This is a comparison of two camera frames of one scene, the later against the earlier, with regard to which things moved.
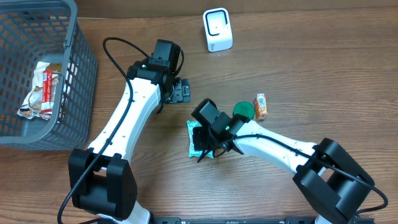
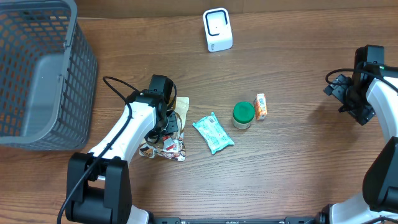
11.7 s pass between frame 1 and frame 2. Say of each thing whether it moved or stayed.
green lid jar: stayed
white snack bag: moved
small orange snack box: stayed
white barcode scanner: stayed
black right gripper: moved
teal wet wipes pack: moved
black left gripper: moved
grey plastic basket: stayed
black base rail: stayed
